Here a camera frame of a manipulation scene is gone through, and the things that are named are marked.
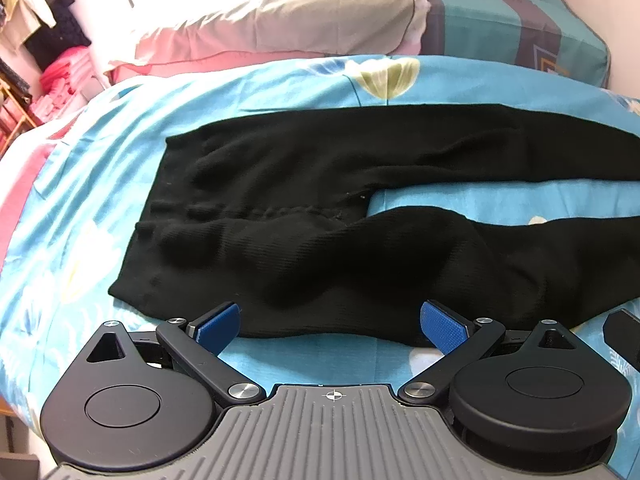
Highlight beige pink pillow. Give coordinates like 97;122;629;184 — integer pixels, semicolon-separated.
107;0;431;82

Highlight pink folded clothes pile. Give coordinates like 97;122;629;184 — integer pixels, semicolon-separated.
30;47;107;124

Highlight hanging clothes rack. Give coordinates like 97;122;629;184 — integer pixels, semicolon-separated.
1;0;92;72

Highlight teal grey checked pillow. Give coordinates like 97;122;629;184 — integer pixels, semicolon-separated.
421;0;611;88

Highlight black knit pants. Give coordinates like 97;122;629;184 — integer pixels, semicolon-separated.
110;104;639;346

